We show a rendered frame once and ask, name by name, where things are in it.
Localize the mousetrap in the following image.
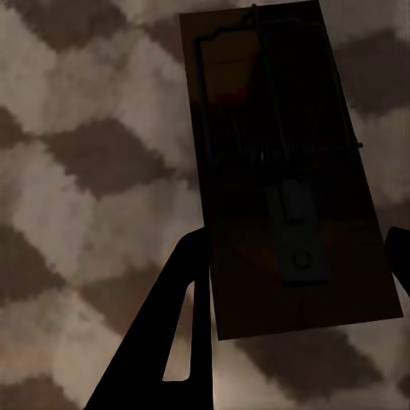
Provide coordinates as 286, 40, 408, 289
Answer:
179, 0, 404, 340

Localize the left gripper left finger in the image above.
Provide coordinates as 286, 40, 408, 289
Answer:
84, 226, 214, 410

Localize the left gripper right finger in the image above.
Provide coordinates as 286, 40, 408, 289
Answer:
384, 227, 410, 296

